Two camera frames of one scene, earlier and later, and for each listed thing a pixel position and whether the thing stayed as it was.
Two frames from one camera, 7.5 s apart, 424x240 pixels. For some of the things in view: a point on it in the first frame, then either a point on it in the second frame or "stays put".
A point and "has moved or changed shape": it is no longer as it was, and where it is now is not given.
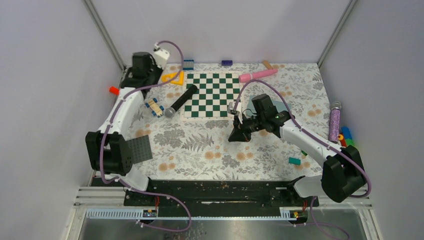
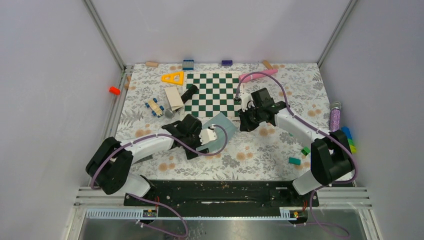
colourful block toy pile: (345, 137) stays put
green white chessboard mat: (215, 91) stays put
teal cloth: (279, 106) has moved or changed shape
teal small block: (295, 161) stays put
